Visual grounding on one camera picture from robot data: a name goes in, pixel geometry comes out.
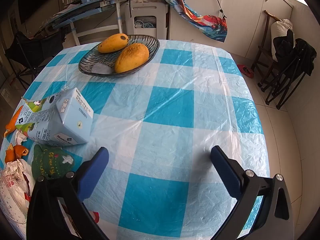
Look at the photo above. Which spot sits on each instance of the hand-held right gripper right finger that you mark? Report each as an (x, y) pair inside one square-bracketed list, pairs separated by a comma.
[(225, 172)]

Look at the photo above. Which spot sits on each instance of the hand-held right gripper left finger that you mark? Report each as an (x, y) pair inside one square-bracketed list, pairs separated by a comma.
[(93, 172)]

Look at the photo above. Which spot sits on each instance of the light blue milk carton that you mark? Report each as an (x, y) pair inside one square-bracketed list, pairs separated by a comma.
[(72, 120)]

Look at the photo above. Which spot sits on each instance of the small orange peel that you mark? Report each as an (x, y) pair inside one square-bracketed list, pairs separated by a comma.
[(20, 152)]

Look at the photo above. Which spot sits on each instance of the white tissue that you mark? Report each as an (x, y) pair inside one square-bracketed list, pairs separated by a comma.
[(21, 137)]

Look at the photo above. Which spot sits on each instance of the white red printed plastic bag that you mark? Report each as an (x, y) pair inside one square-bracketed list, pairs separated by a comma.
[(12, 192)]

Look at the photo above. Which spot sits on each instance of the long orange peel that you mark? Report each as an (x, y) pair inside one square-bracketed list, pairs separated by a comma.
[(12, 125)]

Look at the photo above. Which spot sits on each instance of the blue white checked tablecloth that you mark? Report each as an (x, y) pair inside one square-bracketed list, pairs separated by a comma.
[(162, 105)]

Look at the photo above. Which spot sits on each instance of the red slipper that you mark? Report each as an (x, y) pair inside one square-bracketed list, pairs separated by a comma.
[(243, 68)]

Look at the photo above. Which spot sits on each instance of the dark striped glass bowl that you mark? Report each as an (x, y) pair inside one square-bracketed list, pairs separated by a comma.
[(92, 62)]

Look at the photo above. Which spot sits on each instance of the dark wooden chair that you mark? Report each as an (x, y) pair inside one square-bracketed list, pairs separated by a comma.
[(266, 52)]

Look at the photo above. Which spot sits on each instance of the yellow mango with dark spot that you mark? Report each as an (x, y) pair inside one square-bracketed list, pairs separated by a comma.
[(112, 42)]

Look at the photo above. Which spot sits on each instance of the folded black chair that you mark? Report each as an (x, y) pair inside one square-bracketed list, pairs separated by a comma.
[(300, 52)]

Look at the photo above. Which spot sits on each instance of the black camp chair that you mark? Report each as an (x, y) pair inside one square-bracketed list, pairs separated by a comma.
[(25, 47)]

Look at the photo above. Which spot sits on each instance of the white sack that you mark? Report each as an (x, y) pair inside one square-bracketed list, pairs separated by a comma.
[(280, 28)]

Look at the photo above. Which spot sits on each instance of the colourful printed hanging bag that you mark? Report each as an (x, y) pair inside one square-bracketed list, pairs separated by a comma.
[(200, 20)]

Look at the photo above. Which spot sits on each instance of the blue tilted study desk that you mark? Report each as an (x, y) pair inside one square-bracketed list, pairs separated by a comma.
[(82, 7)]

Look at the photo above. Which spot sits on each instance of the white plastic cabinet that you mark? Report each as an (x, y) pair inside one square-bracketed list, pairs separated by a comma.
[(147, 8)]

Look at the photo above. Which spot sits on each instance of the white crumpled cloth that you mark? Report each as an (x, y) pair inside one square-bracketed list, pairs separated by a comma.
[(142, 0)]

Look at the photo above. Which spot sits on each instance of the white wall cabinet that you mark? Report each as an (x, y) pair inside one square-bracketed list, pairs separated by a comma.
[(245, 12)]

